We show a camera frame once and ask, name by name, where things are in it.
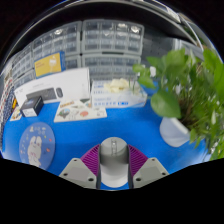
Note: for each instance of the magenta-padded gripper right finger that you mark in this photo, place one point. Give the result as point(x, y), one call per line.
point(150, 170)

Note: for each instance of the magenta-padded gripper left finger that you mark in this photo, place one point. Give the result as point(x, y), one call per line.
point(77, 171)

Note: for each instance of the light grey computer mouse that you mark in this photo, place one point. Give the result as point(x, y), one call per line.
point(114, 166)

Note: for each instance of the white plant pot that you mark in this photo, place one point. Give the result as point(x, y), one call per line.
point(173, 133)

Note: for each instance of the large sticker sheet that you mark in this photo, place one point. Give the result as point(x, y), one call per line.
point(80, 111)

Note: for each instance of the small black box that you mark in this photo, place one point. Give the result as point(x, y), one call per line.
point(31, 107)

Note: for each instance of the white blue glove box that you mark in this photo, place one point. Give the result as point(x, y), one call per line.
point(116, 98)

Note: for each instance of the small sticker sheet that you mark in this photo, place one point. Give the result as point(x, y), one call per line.
point(15, 114)

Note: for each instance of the green leafy plant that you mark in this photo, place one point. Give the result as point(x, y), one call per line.
point(196, 96)

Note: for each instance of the white keyboard packaging box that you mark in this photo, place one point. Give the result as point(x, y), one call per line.
point(71, 83)

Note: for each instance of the navy polka dot fabric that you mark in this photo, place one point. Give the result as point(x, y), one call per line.
point(6, 116)

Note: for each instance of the yellow blue-framed card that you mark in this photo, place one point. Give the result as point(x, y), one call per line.
point(50, 64)

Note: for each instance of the red white checkered fabric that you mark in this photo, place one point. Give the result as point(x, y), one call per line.
point(7, 83)

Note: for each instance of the tall grey drawer cabinet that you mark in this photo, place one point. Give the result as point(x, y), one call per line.
point(22, 58)
point(113, 36)
point(58, 40)

